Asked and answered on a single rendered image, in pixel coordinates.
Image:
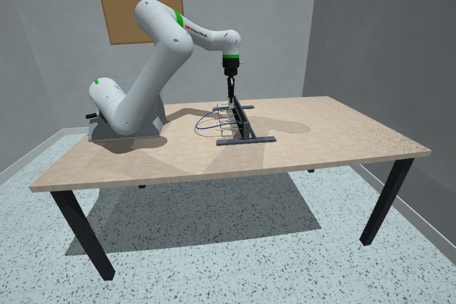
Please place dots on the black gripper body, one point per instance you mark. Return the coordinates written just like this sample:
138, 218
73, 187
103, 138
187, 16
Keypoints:
230, 73

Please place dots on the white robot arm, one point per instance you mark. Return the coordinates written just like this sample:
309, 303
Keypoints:
173, 36

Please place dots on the black patch panel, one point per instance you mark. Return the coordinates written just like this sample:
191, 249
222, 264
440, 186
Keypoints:
244, 126

